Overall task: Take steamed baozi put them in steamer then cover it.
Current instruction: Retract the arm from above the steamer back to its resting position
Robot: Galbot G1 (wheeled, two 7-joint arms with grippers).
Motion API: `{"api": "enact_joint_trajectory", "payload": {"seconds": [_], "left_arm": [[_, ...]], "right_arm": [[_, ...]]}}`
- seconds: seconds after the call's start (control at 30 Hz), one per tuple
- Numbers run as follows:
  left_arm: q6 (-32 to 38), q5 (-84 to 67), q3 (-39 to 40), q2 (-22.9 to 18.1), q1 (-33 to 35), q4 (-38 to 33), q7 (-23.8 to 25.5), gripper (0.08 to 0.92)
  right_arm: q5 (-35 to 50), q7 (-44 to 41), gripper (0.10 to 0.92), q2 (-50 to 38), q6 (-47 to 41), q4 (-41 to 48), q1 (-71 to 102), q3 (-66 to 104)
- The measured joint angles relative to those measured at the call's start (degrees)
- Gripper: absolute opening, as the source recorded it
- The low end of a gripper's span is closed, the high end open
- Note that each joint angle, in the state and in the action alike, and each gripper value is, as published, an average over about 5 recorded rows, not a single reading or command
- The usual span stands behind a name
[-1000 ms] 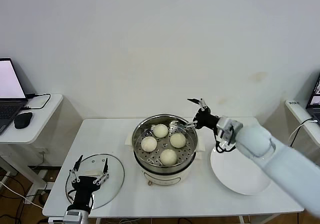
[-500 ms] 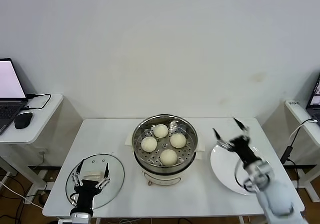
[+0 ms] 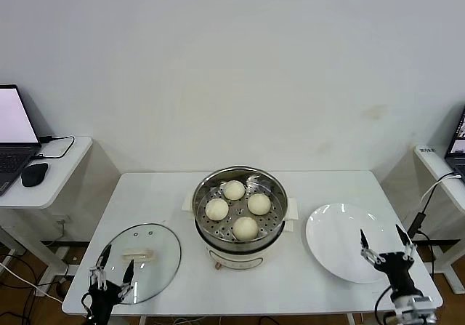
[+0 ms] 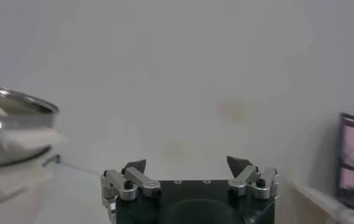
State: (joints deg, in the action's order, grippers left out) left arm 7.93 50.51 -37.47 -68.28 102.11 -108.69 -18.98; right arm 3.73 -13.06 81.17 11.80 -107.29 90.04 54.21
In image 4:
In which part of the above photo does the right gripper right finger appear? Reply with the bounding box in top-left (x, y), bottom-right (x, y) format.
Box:
top-left (226, 155), bottom-right (280, 200)

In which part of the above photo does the white side desk with label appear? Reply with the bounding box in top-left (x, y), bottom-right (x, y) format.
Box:
top-left (282, 179), bottom-right (354, 224)

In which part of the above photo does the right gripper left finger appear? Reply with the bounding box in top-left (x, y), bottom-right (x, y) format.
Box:
top-left (100, 159), bottom-right (162, 201)

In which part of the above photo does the cream electric cooker pot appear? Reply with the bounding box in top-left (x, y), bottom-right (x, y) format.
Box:
top-left (0, 127), bottom-right (66, 224)

